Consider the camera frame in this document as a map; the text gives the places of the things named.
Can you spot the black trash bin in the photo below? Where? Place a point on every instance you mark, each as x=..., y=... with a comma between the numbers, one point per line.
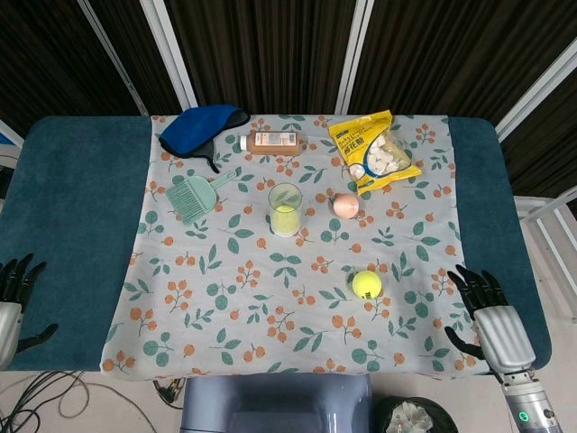
x=387, y=417

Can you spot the dark slatted partition screen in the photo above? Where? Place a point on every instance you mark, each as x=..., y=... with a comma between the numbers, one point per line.
x=270, y=54

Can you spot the floral print tablecloth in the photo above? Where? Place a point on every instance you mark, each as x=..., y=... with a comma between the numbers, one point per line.
x=252, y=306

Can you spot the yellow marshmallow bag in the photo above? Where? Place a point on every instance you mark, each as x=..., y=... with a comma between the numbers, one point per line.
x=360, y=135

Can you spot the teal table cover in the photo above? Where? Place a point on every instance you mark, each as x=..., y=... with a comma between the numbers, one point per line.
x=76, y=203

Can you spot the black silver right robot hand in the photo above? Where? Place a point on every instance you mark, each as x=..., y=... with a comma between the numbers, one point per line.
x=502, y=334

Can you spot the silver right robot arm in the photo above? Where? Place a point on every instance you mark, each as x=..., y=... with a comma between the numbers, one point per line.
x=529, y=401

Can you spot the printed yellow tennis ball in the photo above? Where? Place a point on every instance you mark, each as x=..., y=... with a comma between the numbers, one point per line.
x=367, y=284

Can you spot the brown liquid bottle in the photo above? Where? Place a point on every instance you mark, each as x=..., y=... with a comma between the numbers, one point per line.
x=275, y=142

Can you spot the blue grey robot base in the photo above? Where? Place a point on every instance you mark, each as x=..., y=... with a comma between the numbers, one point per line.
x=275, y=406

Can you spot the green plastic brush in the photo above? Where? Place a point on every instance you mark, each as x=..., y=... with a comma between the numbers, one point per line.
x=189, y=198

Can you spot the clear plastic cylinder cup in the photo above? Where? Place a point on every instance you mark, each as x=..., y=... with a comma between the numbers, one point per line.
x=285, y=194

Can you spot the white metal frame rack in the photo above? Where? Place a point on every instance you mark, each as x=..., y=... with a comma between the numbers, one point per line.
x=547, y=216

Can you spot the blue black fabric mitt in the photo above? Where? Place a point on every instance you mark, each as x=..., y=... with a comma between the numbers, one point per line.
x=196, y=128

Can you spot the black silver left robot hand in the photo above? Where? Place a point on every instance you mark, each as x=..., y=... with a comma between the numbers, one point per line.
x=10, y=325

